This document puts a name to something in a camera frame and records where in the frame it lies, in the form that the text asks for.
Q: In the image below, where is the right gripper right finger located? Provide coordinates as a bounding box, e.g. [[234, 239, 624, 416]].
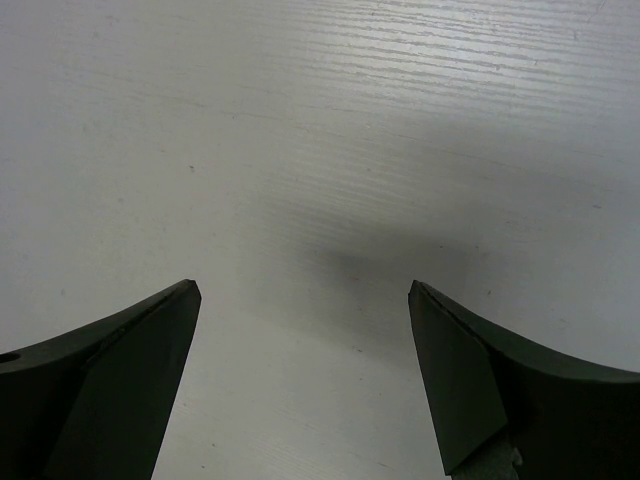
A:
[[408, 281, 639, 479]]

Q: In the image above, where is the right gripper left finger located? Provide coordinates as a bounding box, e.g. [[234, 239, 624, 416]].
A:
[[1, 279, 201, 479]]

